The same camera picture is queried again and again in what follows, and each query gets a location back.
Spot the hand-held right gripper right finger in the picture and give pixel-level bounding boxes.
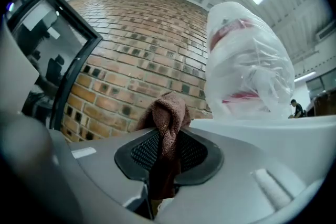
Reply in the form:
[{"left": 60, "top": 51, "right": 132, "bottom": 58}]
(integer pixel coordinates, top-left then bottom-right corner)
[{"left": 157, "top": 127, "right": 307, "bottom": 224}]

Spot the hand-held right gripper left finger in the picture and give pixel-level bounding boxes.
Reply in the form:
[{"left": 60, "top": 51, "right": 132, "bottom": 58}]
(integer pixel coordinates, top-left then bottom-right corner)
[{"left": 69, "top": 127, "right": 161, "bottom": 218}]

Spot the white water dispenser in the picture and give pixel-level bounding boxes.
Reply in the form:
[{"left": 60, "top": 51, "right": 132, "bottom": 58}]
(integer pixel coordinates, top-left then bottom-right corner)
[{"left": 188, "top": 114, "right": 336, "bottom": 194}]

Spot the brown cloth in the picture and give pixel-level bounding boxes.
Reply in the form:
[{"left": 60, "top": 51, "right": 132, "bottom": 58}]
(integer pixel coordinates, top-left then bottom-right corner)
[{"left": 135, "top": 91, "right": 192, "bottom": 200}]

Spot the plastic-wrapped water bottle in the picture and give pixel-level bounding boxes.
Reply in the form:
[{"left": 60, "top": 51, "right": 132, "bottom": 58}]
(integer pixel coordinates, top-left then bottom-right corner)
[{"left": 204, "top": 2, "right": 296, "bottom": 121}]

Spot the black framed glass panel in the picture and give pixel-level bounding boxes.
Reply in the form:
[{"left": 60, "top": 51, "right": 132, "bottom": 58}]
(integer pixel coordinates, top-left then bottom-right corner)
[{"left": 5, "top": 0, "right": 103, "bottom": 131}]

